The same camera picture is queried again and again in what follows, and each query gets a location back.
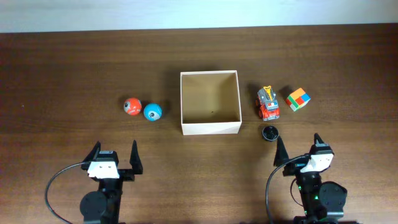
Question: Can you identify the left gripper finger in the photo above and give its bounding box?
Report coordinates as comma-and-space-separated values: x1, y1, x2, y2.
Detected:
83, 141, 101, 162
129, 140, 143, 174

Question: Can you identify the black round cap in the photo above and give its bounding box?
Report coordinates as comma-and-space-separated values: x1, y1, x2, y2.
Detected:
262, 126, 279, 142

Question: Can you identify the multicolour puzzle cube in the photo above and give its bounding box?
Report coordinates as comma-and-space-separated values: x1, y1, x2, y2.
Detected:
285, 88, 311, 111

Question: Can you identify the red toy fire truck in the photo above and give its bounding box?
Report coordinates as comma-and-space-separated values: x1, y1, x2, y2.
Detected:
256, 86, 280, 121

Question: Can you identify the blue ball with face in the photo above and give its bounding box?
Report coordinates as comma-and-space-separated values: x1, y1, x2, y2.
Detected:
144, 103, 162, 121

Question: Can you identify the red ball with face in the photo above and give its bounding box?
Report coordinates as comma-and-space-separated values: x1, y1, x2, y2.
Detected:
124, 98, 142, 116

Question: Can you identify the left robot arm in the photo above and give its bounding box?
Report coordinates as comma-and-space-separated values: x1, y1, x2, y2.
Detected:
80, 141, 143, 224

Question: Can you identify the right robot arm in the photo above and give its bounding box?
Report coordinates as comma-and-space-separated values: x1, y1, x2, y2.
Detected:
274, 133, 348, 223

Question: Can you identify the white cardboard box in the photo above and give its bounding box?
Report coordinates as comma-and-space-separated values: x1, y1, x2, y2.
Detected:
180, 70, 242, 136

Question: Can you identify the right black cable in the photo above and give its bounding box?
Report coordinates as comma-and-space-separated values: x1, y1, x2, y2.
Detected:
265, 155, 308, 224

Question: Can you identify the black cable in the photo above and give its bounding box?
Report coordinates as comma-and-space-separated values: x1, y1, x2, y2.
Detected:
44, 161, 90, 224
265, 155, 308, 224

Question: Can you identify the left black cable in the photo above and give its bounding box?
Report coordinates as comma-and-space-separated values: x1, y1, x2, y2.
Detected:
44, 161, 90, 224

